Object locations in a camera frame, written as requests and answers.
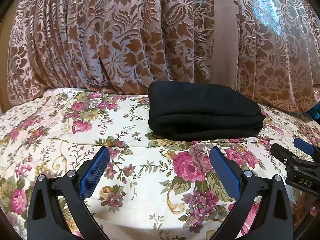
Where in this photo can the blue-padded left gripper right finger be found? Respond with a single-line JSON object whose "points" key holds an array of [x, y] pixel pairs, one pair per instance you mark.
{"points": [[232, 177]]}

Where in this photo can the floral bed sheet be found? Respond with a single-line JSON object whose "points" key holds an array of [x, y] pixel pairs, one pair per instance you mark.
{"points": [[153, 188]]}

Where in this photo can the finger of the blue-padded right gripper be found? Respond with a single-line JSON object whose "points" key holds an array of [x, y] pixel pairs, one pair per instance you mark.
{"points": [[284, 156], [308, 148]]}

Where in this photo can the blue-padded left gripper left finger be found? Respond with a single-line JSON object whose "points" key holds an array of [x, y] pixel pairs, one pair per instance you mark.
{"points": [[89, 173]]}

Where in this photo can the wooden door frame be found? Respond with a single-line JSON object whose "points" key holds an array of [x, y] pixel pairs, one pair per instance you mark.
{"points": [[6, 26]]}

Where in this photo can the brown floral curtain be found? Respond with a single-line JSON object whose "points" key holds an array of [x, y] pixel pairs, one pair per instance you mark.
{"points": [[267, 50]]}

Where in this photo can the black pants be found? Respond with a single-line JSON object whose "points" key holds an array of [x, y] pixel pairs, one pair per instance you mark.
{"points": [[183, 111]]}

